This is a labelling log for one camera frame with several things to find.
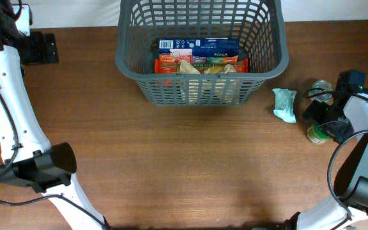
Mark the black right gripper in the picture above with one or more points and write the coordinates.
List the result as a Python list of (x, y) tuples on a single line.
[(314, 111)]

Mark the green lid glass jar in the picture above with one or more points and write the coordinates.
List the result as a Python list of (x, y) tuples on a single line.
[(316, 136)]

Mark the San Remo spaghetti packet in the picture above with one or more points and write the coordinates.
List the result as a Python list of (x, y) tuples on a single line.
[(201, 68)]

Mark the grey plastic mesh basket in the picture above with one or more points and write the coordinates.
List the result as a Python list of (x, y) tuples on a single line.
[(257, 25)]

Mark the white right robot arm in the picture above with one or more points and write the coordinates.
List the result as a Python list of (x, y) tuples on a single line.
[(347, 173)]

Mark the light green packet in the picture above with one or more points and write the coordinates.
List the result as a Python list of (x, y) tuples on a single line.
[(284, 104)]

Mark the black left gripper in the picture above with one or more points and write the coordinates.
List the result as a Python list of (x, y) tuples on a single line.
[(41, 54)]

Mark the beige food pouch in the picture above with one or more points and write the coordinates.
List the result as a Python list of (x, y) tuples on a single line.
[(209, 91)]

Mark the dark blue cardboard box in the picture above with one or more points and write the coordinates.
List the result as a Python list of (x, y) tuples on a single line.
[(221, 50)]

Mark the small tin can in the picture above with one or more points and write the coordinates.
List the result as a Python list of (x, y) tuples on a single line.
[(321, 86)]

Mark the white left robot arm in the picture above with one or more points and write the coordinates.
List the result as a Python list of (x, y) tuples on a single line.
[(29, 159)]

